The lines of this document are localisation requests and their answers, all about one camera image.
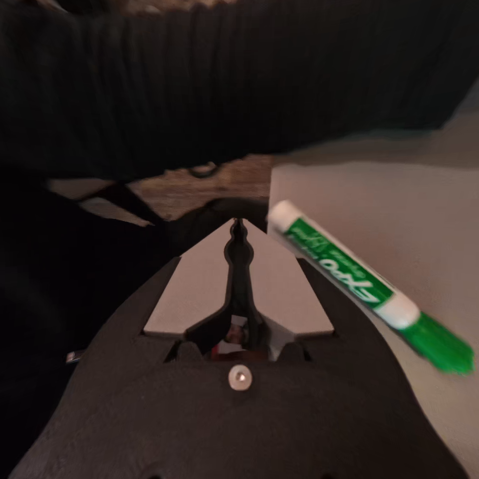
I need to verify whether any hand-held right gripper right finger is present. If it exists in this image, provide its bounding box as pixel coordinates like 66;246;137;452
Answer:
238;220;335;360

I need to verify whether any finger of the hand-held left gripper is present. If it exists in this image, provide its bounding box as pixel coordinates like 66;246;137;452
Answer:
78;198;155;227
47;178;117;201

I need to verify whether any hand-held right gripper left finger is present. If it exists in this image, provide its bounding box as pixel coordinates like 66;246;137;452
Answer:
143;219;238;354

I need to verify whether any green dry-erase marker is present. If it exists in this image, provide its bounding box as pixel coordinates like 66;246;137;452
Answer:
267;200;476;375

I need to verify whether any black elastic band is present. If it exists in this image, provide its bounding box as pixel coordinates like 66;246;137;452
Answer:
187;162;219;179

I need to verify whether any black knit clothing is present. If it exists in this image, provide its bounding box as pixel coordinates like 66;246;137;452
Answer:
0;0;479;195

